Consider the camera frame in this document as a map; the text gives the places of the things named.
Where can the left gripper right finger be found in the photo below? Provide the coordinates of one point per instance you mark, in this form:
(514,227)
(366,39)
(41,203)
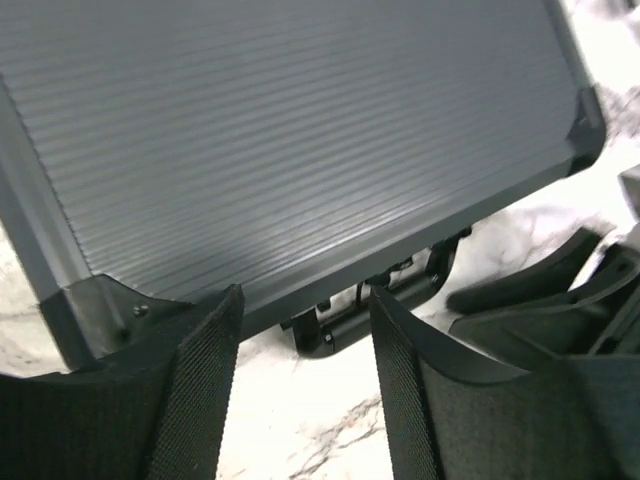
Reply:
(453,413)

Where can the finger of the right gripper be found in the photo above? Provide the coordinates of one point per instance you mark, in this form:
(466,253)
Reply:
(545,328)
(552,275)

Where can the black poker carrying case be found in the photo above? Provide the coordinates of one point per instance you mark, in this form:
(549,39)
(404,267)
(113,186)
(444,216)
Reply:
(155,152)

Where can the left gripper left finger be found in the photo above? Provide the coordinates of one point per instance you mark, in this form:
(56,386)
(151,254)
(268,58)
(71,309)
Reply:
(153,410)

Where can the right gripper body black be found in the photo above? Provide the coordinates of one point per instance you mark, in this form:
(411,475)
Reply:
(606,311)

